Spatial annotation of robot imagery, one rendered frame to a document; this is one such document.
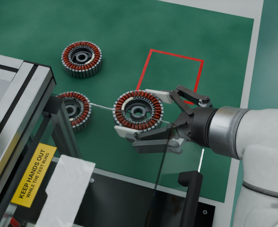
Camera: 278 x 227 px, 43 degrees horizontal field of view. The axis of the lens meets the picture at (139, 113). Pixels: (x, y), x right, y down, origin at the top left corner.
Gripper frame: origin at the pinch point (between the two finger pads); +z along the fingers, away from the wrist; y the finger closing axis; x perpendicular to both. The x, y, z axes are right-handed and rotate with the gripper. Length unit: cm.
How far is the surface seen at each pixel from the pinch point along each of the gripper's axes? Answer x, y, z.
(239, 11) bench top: -10, 56, 5
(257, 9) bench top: -13, 60, 1
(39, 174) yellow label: 16.6, -26.8, -10.7
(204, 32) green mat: -7.9, 41.3, 8.7
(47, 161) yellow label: 16.8, -24.7, -10.3
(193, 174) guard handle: 7.4, -14.5, -26.1
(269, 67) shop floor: -81, 111, 31
